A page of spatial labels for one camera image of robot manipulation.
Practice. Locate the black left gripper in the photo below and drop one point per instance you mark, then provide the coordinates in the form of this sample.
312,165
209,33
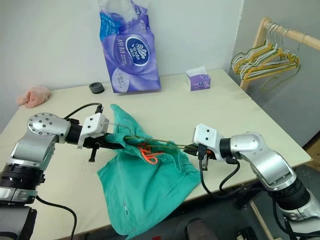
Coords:
97,143

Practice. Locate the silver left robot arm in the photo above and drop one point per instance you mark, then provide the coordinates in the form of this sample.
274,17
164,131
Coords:
42,125

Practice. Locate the black table clamp bracket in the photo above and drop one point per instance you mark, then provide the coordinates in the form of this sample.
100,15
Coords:
246,196

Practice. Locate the pink fluffy cloth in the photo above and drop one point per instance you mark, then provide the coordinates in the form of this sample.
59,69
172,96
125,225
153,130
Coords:
35,96

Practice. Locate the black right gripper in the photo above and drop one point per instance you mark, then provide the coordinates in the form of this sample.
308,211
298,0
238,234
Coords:
212,155

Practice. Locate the green shorts with orange drawstring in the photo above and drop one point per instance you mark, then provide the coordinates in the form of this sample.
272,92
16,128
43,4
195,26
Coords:
150,190

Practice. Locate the wooden clothes rack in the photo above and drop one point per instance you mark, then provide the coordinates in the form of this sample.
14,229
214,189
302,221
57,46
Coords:
257,42

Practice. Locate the large tissue paper pack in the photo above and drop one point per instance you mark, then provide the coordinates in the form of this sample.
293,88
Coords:
132,67

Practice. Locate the dark rounded shape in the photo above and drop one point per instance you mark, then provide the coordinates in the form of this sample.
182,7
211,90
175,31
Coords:
200,228

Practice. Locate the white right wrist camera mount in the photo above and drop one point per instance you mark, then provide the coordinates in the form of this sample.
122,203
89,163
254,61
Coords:
206,136

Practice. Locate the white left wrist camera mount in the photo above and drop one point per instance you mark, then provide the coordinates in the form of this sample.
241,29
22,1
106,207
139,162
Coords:
93,123

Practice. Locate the small purple tissue box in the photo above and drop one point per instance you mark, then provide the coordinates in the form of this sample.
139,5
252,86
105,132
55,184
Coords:
200,82

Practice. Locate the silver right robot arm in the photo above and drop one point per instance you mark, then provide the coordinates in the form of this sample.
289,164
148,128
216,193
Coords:
270,160

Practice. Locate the wooden table leg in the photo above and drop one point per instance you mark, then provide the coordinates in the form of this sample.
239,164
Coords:
261,220

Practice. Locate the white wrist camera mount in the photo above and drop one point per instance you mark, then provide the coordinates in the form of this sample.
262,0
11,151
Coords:
206,136
93,123

